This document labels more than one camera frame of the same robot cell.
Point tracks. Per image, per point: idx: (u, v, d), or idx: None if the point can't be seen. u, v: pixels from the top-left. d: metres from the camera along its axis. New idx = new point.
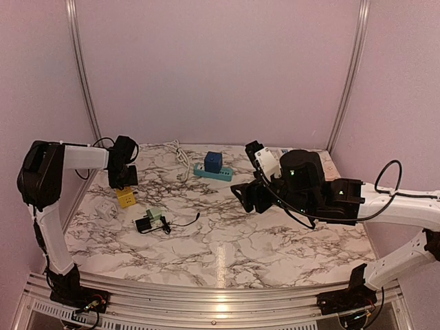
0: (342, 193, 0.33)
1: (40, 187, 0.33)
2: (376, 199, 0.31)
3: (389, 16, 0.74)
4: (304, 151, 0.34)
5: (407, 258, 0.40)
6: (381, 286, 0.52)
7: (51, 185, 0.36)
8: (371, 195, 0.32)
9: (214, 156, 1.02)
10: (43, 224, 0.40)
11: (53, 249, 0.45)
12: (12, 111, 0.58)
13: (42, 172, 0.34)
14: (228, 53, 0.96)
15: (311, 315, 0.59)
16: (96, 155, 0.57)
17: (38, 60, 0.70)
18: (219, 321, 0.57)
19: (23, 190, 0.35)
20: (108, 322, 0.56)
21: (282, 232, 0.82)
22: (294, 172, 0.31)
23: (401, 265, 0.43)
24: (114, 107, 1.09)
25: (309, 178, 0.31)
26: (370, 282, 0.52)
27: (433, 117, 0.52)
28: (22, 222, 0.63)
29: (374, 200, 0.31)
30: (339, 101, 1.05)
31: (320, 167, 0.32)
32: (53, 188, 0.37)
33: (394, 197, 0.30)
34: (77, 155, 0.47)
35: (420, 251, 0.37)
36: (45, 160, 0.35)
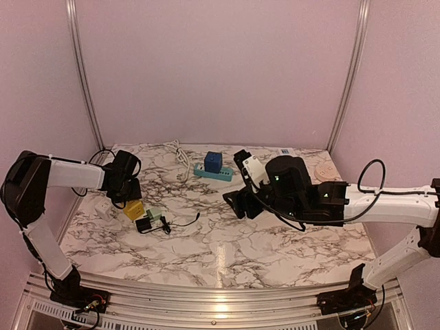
0: (327, 196, 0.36)
1: (18, 202, 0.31)
2: (360, 200, 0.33)
3: (389, 16, 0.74)
4: (289, 159, 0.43)
5: (401, 256, 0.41)
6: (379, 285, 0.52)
7: (32, 201, 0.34)
8: (355, 195, 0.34)
9: (214, 157, 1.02)
10: (31, 238, 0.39)
11: (45, 258, 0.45)
12: (12, 111, 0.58)
13: (23, 185, 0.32)
14: (228, 53, 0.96)
15: (311, 315, 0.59)
16: (91, 174, 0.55)
17: (38, 60, 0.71)
18: (219, 322, 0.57)
19: (5, 201, 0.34)
20: (108, 322, 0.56)
21: (282, 232, 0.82)
22: (278, 177, 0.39)
23: (396, 264, 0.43)
24: (114, 107, 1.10)
25: (293, 183, 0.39)
26: (368, 282, 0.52)
27: (432, 117, 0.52)
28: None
29: (358, 201, 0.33)
30: (340, 101, 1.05)
31: (302, 173, 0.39)
32: (36, 205, 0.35)
33: (377, 196, 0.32)
34: (67, 173, 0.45)
35: (414, 249, 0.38)
36: (28, 173, 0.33)
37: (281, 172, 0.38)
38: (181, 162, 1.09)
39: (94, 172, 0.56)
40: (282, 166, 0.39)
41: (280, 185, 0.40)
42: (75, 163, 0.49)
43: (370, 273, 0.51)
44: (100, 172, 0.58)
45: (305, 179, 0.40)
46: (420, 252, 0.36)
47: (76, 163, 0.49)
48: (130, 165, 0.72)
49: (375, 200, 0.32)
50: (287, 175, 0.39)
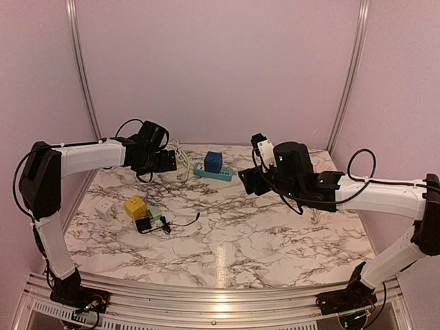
0: (323, 181, 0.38)
1: (35, 196, 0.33)
2: (350, 187, 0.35)
3: (389, 15, 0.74)
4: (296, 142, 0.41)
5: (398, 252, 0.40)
6: (377, 283, 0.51)
7: (49, 196, 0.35)
8: (347, 183, 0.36)
9: (214, 157, 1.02)
10: (41, 232, 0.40)
11: (51, 255, 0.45)
12: (12, 111, 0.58)
13: (37, 181, 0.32)
14: (229, 53, 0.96)
15: (311, 315, 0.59)
16: (113, 154, 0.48)
17: (37, 60, 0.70)
18: (219, 321, 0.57)
19: (24, 194, 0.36)
20: (108, 322, 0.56)
21: (282, 232, 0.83)
22: (282, 159, 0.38)
23: (395, 260, 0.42)
24: (113, 107, 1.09)
25: (294, 165, 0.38)
26: (366, 278, 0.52)
27: (432, 117, 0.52)
28: (21, 221, 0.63)
29: (348, 188, 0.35)
30: (340, 101, 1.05)
31: (306, 157, 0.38)
32: (51, 199, 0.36)
33: (366, 184, 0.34)
34: (80, 159, 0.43)
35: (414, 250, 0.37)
36: (40, 170, 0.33)
37: (286, 153, 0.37)
38: (181, 162, 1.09)
39: (113, 150, 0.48)
40: (287, 147, 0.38)
41: (283, 166, 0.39)
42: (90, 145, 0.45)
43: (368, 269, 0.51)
44: (120, 149, 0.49)
45: (305, 165, 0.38)
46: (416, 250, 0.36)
47: (90, 146, 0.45)
48: (158, 137, 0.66)
49: (363, 186, 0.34)
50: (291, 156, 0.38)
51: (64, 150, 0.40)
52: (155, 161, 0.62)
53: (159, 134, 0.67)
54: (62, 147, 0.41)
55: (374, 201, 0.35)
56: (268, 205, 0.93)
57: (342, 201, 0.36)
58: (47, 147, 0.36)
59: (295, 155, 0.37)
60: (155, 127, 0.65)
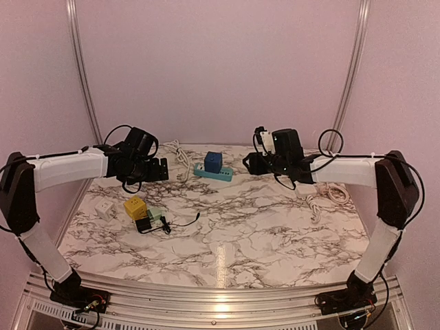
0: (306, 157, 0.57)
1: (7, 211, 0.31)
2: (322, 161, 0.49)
3: (389, 15, 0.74)
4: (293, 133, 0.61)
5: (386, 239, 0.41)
6: (372, 276, 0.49)
7: (25, 210, 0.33)
8: (323, 159, 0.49)
9: (214, 157, 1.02)
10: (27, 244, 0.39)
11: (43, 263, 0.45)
12: (12, 111, 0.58)
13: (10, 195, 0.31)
14: (228, 53, 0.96)
15: (311, 315, 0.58)
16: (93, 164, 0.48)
17: (37, 59, 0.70)
18: (219, 321, 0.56)
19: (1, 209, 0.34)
20: (108, 322, 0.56)
21: (282, 232, 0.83)
22: (277, 138, 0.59)
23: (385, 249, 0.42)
24: (113, 107, 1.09)
25: (286, 142, 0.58)
26: (361, 269, 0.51)
27: (432, 116, 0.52)
28: None
29: (321, 161, 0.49)
30: (340, 101, 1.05)
31: (295, 139, 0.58)
32: (28, 214, 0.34)
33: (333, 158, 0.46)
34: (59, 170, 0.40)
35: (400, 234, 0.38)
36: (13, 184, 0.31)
37: (280, 134, 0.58)
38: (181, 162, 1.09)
39: (94, 160, 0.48)
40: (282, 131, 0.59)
41: (278, 144, 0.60)
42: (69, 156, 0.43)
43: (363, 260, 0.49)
44: (102, 159, 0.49)
45: (293, 145, 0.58)
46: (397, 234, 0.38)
47: (69, 157, 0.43)
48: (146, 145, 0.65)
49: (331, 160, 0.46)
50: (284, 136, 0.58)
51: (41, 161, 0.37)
52: (142, 169, 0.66)
53: (147, 141, 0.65)
54: (36, 159, 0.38)
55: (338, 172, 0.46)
56: (268, 205, 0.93)
57: (315, 170, 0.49)
58: (20, 161, 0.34)
59: (286, 135, 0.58)
60: (143, 133, 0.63)
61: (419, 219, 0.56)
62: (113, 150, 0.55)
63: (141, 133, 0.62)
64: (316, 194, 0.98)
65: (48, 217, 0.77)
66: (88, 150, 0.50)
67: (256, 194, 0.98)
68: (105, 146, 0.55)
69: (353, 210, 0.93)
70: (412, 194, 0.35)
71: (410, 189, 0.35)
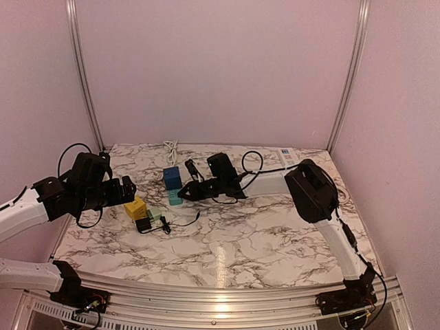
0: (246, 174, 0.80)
1: None
2: (246, 179, 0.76)
3: (389, 14, 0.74)
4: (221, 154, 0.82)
5: (337, 236, 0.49)
6: (359, 269, 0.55)
7: None
8: (247, 177, 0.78)
9: (170, 173, 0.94)
10: None
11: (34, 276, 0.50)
12: (12, 111, 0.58)
13: None
14: (229, 53, 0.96)
15: (311, 315, 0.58)
16: (31, 214, 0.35)
17: (36, 58, 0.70)
18: (219, 321, 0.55)
19: None
20: (108, 322, 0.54)
21: (282, 232, 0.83)
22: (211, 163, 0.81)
23: (344, 243, 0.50)
24: (113, 107, 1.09)
25: (220, 167, 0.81)
26: (346, 272, 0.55)
27: (432, 116, 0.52)
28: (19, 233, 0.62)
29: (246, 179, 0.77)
30: (340, 100, 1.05)
31: (223, 162, 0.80)
32: None
33: (258, 174, 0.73)
34: None
35: (337, 220, 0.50)
36: None
37: (212, 160, 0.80)
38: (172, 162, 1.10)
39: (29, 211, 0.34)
40: (216, 159, 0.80)
41: (214, 168, 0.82)
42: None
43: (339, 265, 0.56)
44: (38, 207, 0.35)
45: (227, 168, 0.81)
46: (337, 218, 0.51)
47: None
48: (95, 173, 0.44)
49: (255, 178, 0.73)
50: (218, 162, 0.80)
51: None
52: (100, 199, 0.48)
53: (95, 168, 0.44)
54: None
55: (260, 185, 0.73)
56: (268, 205, 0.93)
57: (244, 186, 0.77)
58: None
59: (220, 161, 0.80)
60: (91, 160, 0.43)
61: (419, 218, 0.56)
62: (56, 184, 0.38)
63: (87, 159, 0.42)
64: None
65: (29, 254, 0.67)
66: (25, 193, 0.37)
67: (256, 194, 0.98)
68: (45, 182, 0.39)
69: (353, 209, 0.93)
70: (323, 194, 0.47)
71: (324, 191, 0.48)
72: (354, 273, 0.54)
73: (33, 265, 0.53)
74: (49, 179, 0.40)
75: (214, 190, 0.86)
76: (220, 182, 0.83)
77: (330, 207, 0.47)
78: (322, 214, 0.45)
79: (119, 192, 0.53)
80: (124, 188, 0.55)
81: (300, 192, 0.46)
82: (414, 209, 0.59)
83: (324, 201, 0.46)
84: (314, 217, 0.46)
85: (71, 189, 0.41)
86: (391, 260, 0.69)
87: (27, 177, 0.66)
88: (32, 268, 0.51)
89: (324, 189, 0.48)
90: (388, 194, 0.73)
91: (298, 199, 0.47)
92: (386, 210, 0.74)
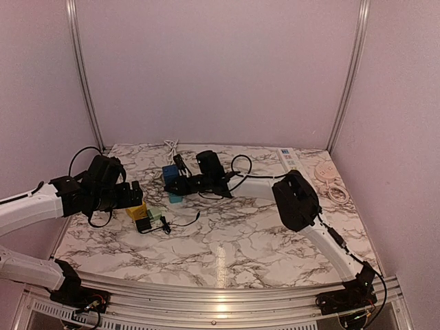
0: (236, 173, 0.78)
1: None
2: (235, 181, 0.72)
3: (389, 14, 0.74)
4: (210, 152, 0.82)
5: (324, 240, 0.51)
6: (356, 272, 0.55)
7: None
8: (236, 179, 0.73)
9: (168, 170, 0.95)
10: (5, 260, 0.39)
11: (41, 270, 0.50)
12: (12, 110, 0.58)
13: None
14: (229, 53, 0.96)
15: (311, 315, 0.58)
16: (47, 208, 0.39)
17: (37, 58, 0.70)
18: (219, 322, 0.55)
19: None
20: (108, 322, 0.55)
21: (282, 232, 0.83)
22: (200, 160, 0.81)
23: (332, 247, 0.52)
24: (113, 107, 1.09)
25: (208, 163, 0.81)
26: (342, 273, 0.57)
27: (432, 115, 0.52)
28: (19, 233, 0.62)
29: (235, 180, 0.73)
30: (340, 101, 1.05)
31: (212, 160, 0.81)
32: None
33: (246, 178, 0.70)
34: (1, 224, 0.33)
35: (321, 225, 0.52)
36: None
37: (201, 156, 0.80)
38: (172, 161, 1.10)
39: (49, 204, 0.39)
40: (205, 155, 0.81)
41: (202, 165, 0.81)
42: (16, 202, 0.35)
43: (335, 267, 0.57)
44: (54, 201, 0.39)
45: (213, 166, 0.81)
46: (322, 223, 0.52)
47: (14, 203, 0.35)
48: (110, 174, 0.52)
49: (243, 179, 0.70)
50: (206, 159, 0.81)
51: None
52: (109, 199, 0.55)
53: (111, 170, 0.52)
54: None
55: (247, 187, 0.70)
56: (268, 205, 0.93)
57: (232, 189, 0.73)
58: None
59: (207, 158, 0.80)
60: (107, 162, 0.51)
61: (419, 218, 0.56)
62: (71, 183, 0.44)
63: (106, 162, 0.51)
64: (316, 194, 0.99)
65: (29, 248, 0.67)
66: (42, 187, 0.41)
67: None
68: (62, 179, 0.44)
69: (353, 209, 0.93)
70: (306, 204, 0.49)
71: (308, 200, 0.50)
72: (350, 275, 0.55)
73: (36, 260, 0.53)
74: (65, 177, 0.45)
75: (200, 185, 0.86)
76: (207, 179, 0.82)
77: (313, 215, 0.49)
78: (303, 223, 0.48)
79: (128, 192, 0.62)
80: (133, 191, 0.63)
81: (283, 201, 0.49)
82: (413, 209, 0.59)
83: (306, 209, 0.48)
84: (298, 225, 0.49)
85: (88, 188, 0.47)
86: (391, 260, 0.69)
87: (27, 177, 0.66)
88: (36, 263, 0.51)
89: (306, 199, 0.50)
90: (388, 194, 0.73)
91: (281, 208, 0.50)
92: (386, 210, 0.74)
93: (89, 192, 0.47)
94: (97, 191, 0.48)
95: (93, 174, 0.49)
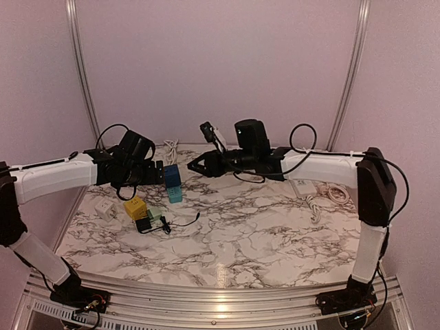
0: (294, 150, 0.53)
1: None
2: (293, 159, 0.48)
3: (389, 14, 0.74)
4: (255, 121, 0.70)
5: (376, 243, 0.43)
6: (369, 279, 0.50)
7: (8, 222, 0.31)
8: (291, 157, 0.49)
9: (171, 170, 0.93)
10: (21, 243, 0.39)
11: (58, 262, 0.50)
12: (12, 110, 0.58)
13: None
14: (229, 53, 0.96)
15: (311, 315, 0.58)
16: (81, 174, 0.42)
17: (36, 58, 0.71)
18: (219, 321, 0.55)
19: None
20: (108, 322, 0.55)
21: (282, 232, 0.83)
22: (240, 130, 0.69)
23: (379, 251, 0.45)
24: (113, 107, 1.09)
25: (251, 135, 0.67)
26: (358, 273, 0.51)
27: (433, 115, 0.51)
28: None
29: (290, 159, 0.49)
30: (340, 101, 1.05)
31: (258, 132, 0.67)
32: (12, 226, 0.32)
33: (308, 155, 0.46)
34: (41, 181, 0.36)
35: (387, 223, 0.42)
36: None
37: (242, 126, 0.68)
38: (172, 161, 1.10)
39: (87, 169, 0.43)
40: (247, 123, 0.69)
41: (243, 136, 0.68)
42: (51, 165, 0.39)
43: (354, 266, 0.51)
44: (90, 167, 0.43)
45: (260, 137, 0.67)
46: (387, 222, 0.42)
47: (51, 166, 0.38)
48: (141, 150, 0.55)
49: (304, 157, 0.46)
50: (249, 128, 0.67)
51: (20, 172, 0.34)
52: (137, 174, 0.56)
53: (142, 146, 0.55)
54: (19, 170, 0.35)
55: (312, 170, 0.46)
56: (268, 205, 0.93)
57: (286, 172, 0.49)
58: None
59: (251, 127, 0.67)
60: (139, 137, 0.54)
61: (419, 218, 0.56)
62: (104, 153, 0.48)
63: (136, 137, 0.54)
64: (316, 194, 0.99)
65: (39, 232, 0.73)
66: (76, 155, 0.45)
67: (256, 194, 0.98)
68: (95, 152, 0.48)
69: (353, 209, 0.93)
70: (392, 192, 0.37)
71: (391, 188, 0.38)
72: (364, 276, 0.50)
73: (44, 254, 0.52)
74: (98, 150, 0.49)
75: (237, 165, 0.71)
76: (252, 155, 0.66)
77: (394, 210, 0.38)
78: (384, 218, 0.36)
79: (152, 169, 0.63)
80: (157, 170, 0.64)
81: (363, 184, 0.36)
82: (414, 210, 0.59)
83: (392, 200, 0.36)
84: (373, 219, 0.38)
85: (121, 159, 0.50)
86: (391, 260, 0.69)
87: None
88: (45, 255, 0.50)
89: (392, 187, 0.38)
90: None
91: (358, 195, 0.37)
92: None
93: (122, 163, 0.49)
94: (130, 163, 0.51)
95: (126, 148, 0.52)
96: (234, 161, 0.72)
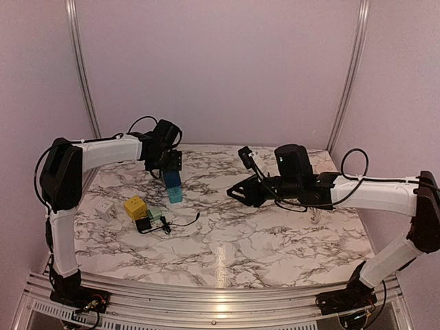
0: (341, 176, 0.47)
1: (57, 187, 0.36)
2: (346, 185, 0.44)
3: (389, 14, 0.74)
4: (296, 146, 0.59)
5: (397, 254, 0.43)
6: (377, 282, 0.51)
7: (69, 188, 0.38)
8: (343, 183, 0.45)
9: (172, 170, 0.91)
10: (56, 224, 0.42)
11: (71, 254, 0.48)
12: (12, 111, 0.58)
13: (64, 168, 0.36)
14: (229, 53, 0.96)
15: (311, 315, 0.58)
16: (129, 148, 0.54)
17: (37, 58, 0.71)
18: (219, 321, 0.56)
19: (46, 189, 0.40)
20: (108, 322, 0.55)
21: (282, 232, 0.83)
22: (282, 159, 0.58)
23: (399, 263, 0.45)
24: (113, 107, 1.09)
25: (294, 164, 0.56)
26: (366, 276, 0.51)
27: (432, 115, 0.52)
28: (20, 232, 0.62)
29: (342, 186, 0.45)
30: (339, 101, 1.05)
31: (301, 159, 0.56)
32: (71, 194, 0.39)
33: (360, 182, 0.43)
34: (103, 153, 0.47)
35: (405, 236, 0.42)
36: (65, 160, 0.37)
37: (284, 153, 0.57)
38: None
39: (131, 144, 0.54)
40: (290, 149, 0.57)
41: (284, 163, 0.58)
42: (111, 141, 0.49)
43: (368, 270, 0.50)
44: (137, 144, 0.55)
45: (304, 166, 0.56)
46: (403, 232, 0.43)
47: (111, 141, 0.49)
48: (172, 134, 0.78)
49: (357, 184, 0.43)
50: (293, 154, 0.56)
51: (87, 145, 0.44)
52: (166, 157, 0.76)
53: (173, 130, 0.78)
54: (82, 143, 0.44)
55: (367, 198, 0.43)
56: (268, 205, 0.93)
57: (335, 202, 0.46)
58: (67, 144, 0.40)
59: (295, 153, 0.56)
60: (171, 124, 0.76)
61: None
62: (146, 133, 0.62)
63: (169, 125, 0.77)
64: None
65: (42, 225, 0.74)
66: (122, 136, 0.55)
67: None
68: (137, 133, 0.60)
69: (353, 209, 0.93)
70: None
71: None
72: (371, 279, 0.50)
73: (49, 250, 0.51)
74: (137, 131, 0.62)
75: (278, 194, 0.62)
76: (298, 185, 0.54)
77: None
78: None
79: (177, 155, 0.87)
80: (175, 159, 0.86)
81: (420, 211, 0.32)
82: None
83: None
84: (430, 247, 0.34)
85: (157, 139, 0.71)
86: None
87: (27, 175, 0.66)
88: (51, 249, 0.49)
89: None
90: None
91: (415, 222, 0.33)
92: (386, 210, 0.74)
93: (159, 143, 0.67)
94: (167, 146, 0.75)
95: (161, 133, 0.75)
96: (274, 190, 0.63)
